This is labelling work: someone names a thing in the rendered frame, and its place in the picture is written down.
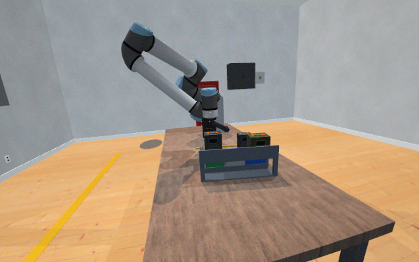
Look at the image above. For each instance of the green bin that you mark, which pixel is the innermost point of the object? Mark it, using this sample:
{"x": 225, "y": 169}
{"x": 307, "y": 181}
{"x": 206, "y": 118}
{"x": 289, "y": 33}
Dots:
{"x": 214, "y": 165}

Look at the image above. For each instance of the blue open bin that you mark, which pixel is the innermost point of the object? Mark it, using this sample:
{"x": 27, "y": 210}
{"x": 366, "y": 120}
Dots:
{"x": 255, "y": 162}

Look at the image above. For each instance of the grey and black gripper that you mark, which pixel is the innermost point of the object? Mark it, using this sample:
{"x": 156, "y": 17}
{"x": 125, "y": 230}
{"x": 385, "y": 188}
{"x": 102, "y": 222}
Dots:
{"x": 207, "y": 126}

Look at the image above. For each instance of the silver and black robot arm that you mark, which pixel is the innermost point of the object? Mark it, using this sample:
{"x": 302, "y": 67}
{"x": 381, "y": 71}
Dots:
{"x": 198, "y": 102}

